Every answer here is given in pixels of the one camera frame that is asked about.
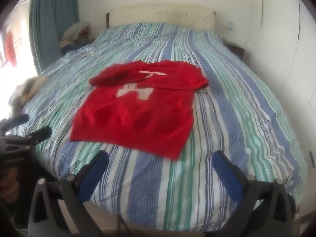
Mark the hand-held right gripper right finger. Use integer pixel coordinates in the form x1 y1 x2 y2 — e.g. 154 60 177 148
212 150 301 237

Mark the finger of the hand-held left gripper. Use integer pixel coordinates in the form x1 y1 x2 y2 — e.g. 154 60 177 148
4 126 53 151
0 114 30 132

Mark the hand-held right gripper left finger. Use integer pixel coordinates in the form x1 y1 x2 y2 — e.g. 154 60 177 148
28 150 110 237

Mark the red knit sweater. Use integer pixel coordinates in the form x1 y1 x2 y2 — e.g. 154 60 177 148
70 60 209 160

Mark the pile of clothes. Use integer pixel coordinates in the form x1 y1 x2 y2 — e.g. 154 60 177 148
59 21 96 54

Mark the beige crumpled cloth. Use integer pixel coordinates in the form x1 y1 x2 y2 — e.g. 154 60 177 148
8 75 50 119

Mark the striped bed cover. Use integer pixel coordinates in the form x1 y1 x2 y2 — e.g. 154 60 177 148
10 23 305 232

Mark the red hanging garment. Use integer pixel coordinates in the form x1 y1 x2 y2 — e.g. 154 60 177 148
4 30 18 68

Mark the blue curtain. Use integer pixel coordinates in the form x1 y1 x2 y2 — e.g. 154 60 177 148
29 0 81 75

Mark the dark wooden nightstand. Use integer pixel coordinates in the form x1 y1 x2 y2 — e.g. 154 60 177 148
222 38 246 60

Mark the white wardrobe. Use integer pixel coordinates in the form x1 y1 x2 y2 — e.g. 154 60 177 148
249 0 316 153

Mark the cream padded headboard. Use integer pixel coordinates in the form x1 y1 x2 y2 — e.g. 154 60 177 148
106 4 217 31

